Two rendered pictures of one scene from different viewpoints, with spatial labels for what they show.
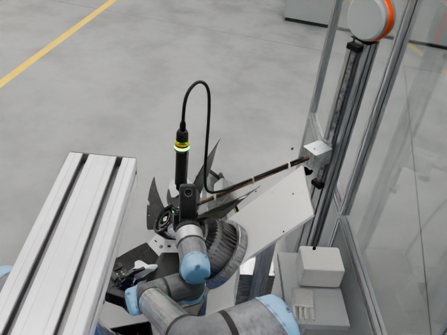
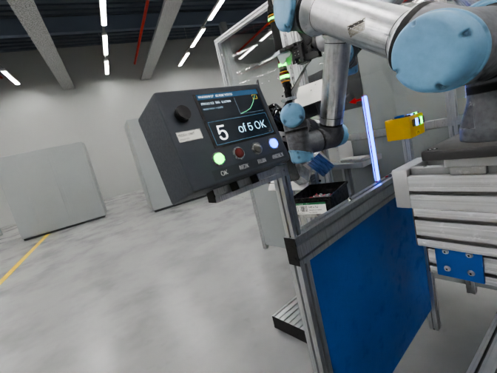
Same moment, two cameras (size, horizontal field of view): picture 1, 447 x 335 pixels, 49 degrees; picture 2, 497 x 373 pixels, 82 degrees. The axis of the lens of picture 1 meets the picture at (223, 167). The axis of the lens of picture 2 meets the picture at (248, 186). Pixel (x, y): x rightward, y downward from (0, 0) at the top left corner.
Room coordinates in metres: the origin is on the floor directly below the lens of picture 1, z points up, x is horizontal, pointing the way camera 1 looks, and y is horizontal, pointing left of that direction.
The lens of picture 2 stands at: (0.17, 1.11, 1.14)
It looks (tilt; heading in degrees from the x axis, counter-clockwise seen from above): 10 degrees down; 326
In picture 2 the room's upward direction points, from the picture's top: 13 degrees counter-clockwise
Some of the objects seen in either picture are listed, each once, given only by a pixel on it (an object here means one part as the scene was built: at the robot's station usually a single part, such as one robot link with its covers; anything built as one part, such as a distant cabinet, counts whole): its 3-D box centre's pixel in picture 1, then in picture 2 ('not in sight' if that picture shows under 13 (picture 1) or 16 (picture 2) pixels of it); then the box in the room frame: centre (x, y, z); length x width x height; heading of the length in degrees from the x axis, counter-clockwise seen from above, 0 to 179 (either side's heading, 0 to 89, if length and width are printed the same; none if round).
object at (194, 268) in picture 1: (193, 260); not in sight; (0.86, 0.05, 1.44); 0.11 x 0.08 x 0.09; 15
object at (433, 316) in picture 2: not in sight; (425, 256); (0.80, -0.23, 0.39); 0.04 x 0.04 x 0.78; 5
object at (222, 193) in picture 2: not in sight; (251, 181); (0.72, 0.72, 1.04); 0.24 x 0.03 x 0.03; 95
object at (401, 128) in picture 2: not in sight; (405, 128); (0.80, -0.20, 1.02); 0.16 x 0.10 x 0.11; 95
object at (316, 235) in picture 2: not in sight; (370, 199); (0.77, 0.19, 0.82); 0.90 x 0.04 x 0.08; 95
